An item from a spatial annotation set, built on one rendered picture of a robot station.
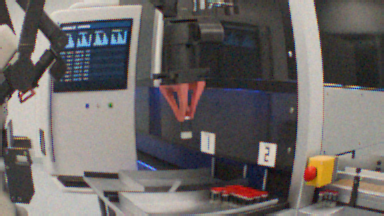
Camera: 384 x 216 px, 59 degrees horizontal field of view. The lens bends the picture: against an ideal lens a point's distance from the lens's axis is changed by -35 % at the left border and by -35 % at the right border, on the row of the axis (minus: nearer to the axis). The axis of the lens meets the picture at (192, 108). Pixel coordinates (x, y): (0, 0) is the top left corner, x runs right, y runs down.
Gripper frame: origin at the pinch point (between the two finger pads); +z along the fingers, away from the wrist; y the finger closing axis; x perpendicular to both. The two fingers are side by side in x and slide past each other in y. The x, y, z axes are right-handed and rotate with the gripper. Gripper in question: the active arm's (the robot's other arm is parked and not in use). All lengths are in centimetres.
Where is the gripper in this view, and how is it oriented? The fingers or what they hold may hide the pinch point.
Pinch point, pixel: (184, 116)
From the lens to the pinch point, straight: 104.4
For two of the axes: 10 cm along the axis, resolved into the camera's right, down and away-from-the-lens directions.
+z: 1.0, 9.9, 0.8
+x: -6.7, 0.1, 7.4
